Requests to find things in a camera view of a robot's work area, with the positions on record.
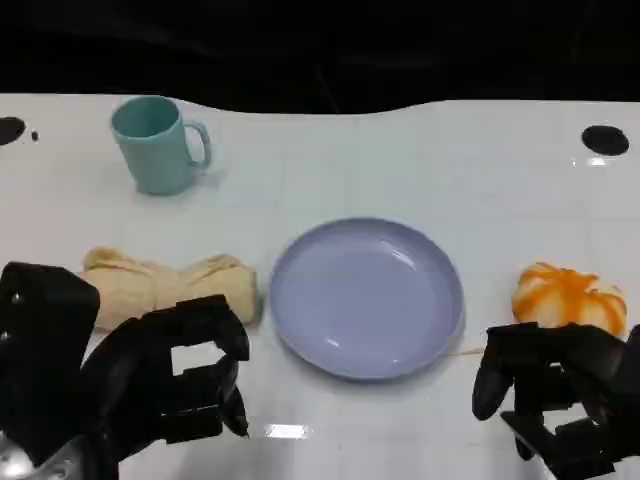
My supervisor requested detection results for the pale green mug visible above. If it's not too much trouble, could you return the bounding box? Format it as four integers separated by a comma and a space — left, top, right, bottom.
110, 96, 213, 196

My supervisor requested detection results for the orange and white bread roll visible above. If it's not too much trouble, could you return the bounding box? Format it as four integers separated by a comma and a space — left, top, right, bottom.
512, 259, 629, 342

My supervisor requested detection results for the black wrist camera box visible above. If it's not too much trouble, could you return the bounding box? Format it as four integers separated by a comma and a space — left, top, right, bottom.
0, 261, 102, 451
619, 323, 640, 461

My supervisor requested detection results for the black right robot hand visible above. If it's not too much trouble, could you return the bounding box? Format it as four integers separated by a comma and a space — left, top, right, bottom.
472, 321, 627, 480

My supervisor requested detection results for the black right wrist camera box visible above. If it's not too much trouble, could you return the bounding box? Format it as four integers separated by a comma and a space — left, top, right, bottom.
619, 323, 640, 461

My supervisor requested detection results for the lilac plate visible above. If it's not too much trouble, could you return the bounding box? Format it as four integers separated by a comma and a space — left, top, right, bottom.
268, 216, 466, 384

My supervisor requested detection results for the black round table grommet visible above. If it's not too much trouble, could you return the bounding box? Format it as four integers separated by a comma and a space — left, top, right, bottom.
0, 116, 27, 147
581, 124, 630, 157

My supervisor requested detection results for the beige towel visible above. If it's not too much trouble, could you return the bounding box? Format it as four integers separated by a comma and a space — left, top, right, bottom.
81, 246, 259, 332

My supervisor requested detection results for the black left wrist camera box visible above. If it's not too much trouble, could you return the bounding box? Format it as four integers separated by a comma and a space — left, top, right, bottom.
0, 261, 102, 451

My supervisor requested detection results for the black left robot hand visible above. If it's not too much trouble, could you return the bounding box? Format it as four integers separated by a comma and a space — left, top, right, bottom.
78, 294, 251, 480

